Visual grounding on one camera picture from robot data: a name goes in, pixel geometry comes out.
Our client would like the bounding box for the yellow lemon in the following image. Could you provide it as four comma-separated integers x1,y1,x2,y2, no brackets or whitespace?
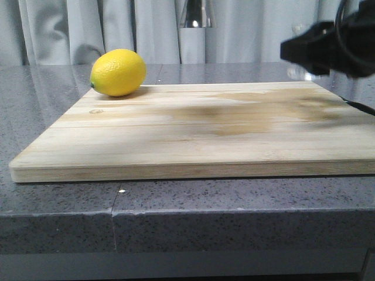
90,49,146,97

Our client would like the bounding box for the steel double jigger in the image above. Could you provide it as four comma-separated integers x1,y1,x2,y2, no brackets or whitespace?
179,0,216,28

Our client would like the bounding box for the wooden cutting board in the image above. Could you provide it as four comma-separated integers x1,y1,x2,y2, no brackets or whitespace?
9,81,374,183

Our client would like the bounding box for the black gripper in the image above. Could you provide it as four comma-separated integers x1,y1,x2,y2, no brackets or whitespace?
280,1,374,78

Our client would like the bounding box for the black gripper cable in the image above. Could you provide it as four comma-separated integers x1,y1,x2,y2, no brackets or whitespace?
335,0,370,71

